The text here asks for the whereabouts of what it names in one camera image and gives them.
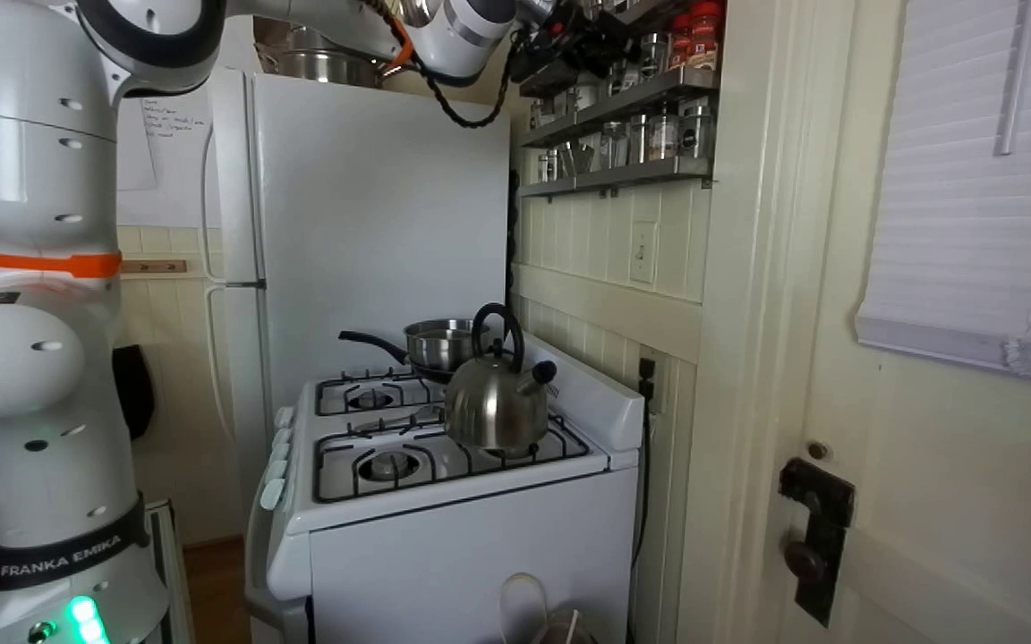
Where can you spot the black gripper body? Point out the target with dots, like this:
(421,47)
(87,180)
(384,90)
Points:
(581,42)

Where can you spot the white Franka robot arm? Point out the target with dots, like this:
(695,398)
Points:
(26,359)

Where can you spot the red cap spice bottle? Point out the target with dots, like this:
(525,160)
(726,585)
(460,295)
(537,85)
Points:
(707,38)
(677,43)

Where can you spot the onion spice bottle black cap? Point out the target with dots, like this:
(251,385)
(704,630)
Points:
(695,130)

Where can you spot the white gas stove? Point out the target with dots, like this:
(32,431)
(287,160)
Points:
(455,558)

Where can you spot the organic pepper glass jar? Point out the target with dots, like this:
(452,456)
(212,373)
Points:
(613,144)

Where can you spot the glass jar silver cap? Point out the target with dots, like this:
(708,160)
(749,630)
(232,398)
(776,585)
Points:
(661,134)

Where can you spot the white refrigerator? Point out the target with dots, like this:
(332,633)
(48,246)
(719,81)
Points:
(347,239)

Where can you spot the white window blind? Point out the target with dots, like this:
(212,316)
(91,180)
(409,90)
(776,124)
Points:
(980,180)

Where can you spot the wooden ruler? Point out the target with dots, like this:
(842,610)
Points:
(152,267)

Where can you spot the black door latch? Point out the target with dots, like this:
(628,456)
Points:
(817,524)

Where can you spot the black round object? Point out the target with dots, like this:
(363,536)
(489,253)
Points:
(138,395)

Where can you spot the white light switch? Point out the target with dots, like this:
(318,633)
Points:
(643,253)

